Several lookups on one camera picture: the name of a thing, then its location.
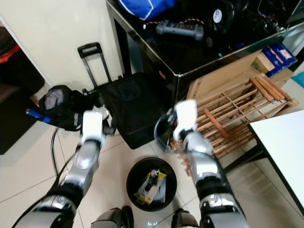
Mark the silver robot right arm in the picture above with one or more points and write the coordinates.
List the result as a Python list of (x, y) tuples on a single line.
[(211, 171)]

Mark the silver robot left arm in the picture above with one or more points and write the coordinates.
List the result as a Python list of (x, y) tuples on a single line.
[(83, 164)]

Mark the black round rubbish bin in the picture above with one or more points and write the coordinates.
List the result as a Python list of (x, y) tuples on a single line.
[(135, 197)]

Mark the small black bag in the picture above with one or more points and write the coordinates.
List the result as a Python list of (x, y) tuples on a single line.
[(59, 111)]

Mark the black trolley suitcase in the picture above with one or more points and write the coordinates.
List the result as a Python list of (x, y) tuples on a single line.
[(137, 107)]

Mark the yellow snack packet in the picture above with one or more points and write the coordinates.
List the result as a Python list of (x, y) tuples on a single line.
[(154, 186)]

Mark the dark furniture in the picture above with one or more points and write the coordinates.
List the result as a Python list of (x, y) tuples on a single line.
[(14, 95)]

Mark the black glass table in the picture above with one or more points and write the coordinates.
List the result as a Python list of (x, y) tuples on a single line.
[(190, 54)]

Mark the brown cardboard box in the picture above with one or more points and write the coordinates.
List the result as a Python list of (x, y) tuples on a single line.
[(223, 76)]

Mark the wooden slatted rack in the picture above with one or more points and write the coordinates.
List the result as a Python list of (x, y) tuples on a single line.
[(242, 107)]

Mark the grey remote controller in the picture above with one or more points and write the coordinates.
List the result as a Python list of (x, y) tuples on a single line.
[(179, 31)]

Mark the black robot right leg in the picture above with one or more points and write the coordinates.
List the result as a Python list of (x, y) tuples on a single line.
[(185, 219)]

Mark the black robot leg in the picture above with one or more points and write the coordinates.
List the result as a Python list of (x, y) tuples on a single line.
[(114, 218), (185, 219)]

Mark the black robot left leg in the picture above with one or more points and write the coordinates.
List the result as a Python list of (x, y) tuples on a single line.
[(114, 218)]

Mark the white table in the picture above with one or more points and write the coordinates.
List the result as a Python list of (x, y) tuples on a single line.
[(280, 142)]

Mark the black round fan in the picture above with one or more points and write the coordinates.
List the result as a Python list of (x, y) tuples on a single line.
[(222, 18)]

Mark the blue fabric bag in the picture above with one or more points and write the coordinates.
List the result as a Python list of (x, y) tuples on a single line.
[(145, 6)]

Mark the blue printed box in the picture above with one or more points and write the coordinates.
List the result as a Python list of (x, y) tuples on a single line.
[(280, 59)]

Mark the teal floor mat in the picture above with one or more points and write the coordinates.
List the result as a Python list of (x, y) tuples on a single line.
[(298, 80)]

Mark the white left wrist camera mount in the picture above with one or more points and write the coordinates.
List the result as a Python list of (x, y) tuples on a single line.
[(93, 124)]

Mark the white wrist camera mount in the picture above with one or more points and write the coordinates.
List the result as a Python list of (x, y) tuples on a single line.
[(93, 124), (186, 115)]

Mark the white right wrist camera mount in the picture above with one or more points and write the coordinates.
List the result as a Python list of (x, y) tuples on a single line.
[(186, 115)]

